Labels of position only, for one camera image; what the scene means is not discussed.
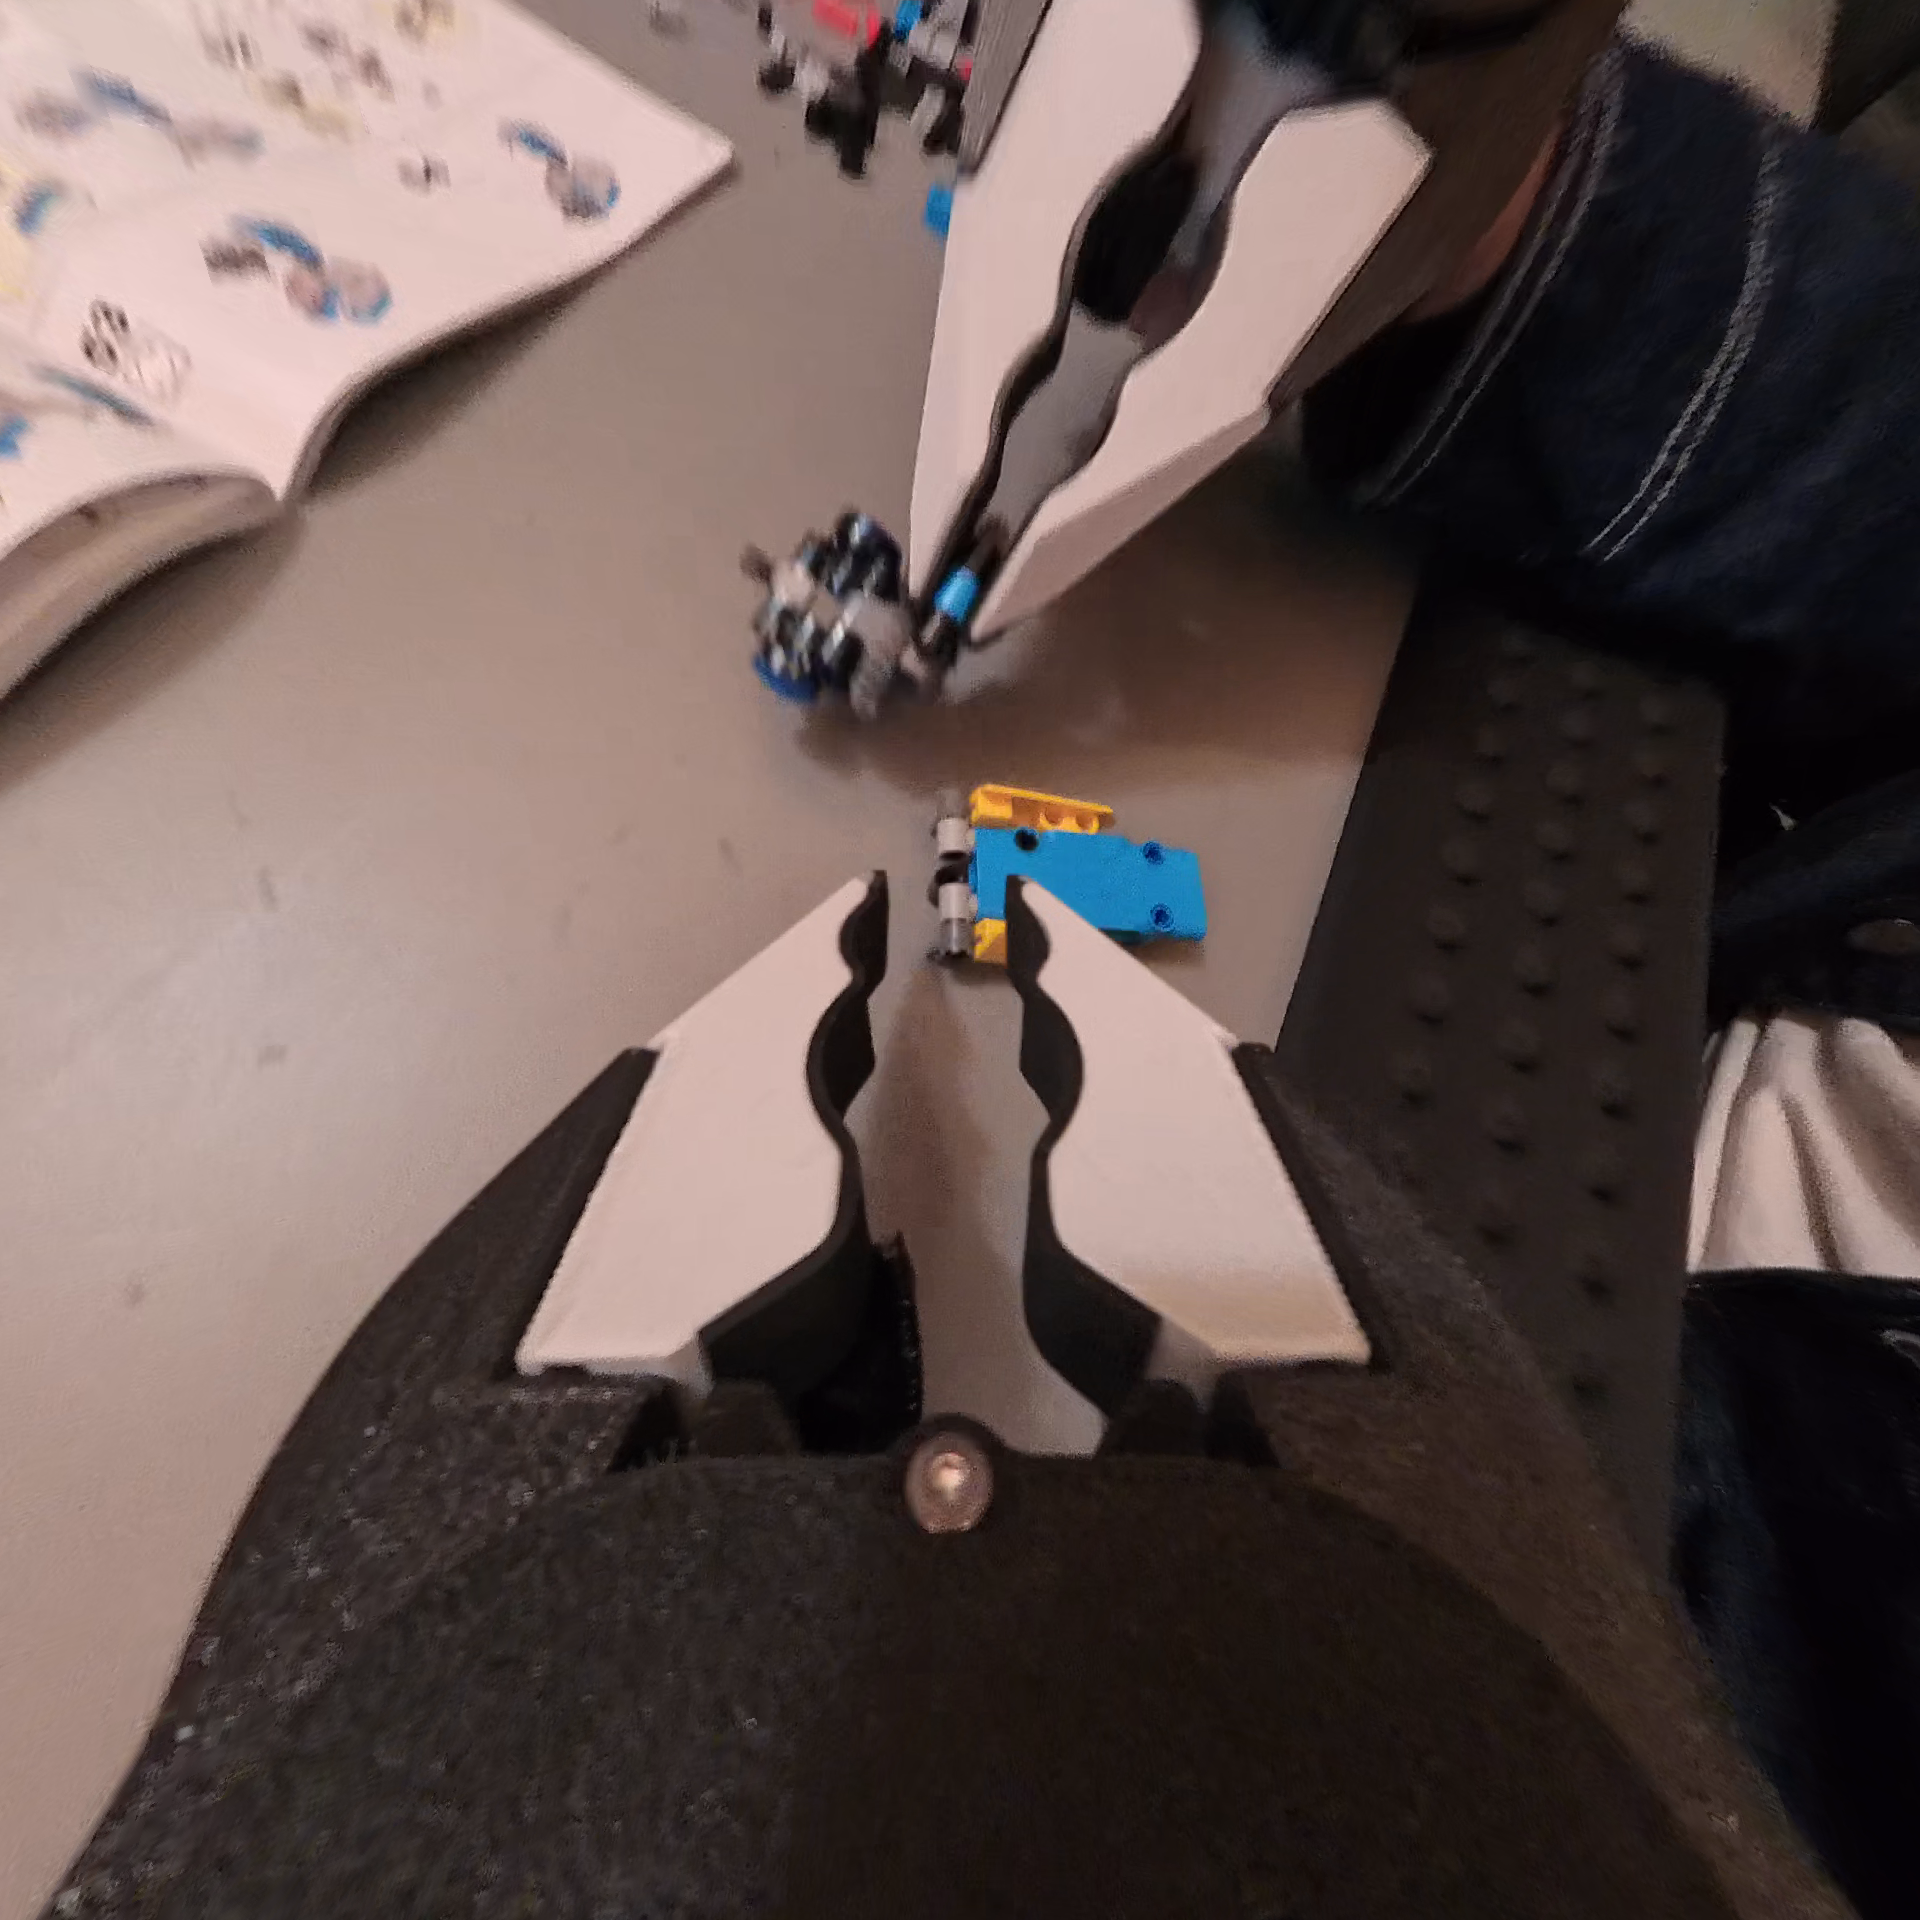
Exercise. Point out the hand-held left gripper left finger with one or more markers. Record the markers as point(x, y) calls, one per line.
point(708, 1171)

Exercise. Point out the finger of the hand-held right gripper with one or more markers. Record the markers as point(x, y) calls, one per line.
point(1293, 271)
point(1037, 271)

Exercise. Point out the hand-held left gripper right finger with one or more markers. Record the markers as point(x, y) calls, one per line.
point(1187, 1171)

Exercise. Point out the blue yellow brick assembly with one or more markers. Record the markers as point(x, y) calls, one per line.
point(1095, 872)

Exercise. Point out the black gear brick assembly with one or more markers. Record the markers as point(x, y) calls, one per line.
point(842, 615)

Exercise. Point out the person's right forearm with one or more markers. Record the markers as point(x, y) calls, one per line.
point(1682, 450)

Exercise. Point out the grey desk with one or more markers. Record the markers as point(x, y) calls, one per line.
point(391, 900)

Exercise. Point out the pile of small brick parts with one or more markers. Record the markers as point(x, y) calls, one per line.
point(855, 59)

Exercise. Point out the black studded mat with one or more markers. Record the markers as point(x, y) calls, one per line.
point(1501, 990)

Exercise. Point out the person's white shirt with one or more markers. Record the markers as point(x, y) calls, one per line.
point(1803, 1140)

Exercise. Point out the person's denim jacket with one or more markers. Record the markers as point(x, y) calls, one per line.
point(1803, 1562)

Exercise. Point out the building instruction booklet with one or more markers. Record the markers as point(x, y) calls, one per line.
point(242, 271)

